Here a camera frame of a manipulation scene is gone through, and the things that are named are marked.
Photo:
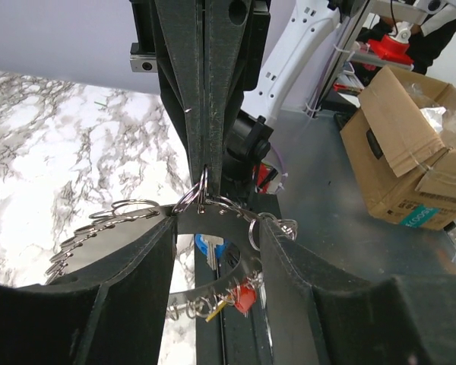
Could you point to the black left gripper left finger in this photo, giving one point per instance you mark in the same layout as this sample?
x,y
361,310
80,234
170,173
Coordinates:
x,y
111,322

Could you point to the blue key tag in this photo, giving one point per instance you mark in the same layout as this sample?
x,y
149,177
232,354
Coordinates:
x,y
201,244

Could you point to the yellow key tag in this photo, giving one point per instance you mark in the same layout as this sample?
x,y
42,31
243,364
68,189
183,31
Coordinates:
x,y
216,310

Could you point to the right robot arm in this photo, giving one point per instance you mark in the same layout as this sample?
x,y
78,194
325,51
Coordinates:
x,y
310,23

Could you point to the silver key with blue tag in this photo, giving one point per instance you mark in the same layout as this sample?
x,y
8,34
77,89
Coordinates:
x,y
212,242

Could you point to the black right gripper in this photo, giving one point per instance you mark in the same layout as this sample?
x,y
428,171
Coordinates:
x,y
215,45

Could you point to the red key tag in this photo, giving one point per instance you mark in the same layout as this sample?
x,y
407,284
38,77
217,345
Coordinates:
x,y
244,297

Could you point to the red plastic part on shelf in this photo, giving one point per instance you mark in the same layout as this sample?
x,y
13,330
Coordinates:
x,y
391,50

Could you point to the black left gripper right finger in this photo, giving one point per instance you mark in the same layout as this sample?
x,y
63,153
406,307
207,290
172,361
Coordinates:
x,y
320,314

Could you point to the black mounting base rail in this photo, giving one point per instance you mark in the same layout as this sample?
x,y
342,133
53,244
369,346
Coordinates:
x,y
231,337

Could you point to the brown cardboard box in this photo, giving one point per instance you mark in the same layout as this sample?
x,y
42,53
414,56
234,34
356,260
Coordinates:
x,y
401,143

